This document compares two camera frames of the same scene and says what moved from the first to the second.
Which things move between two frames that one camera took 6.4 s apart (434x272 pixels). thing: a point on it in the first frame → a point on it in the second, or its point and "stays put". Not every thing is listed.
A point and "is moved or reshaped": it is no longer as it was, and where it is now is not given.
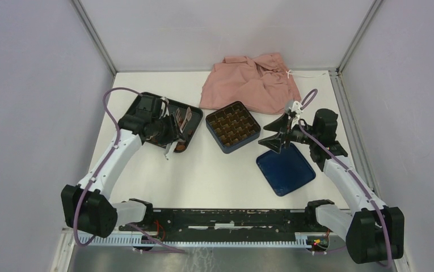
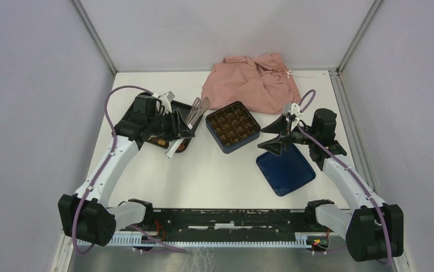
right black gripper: (279, 124) stays put
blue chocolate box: (233, 126) stays put
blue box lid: (286, 171) stays put
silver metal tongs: (181, 120) is moved or reshaped
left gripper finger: (173, 132) → (185, 131)
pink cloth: (260, 83) stays put
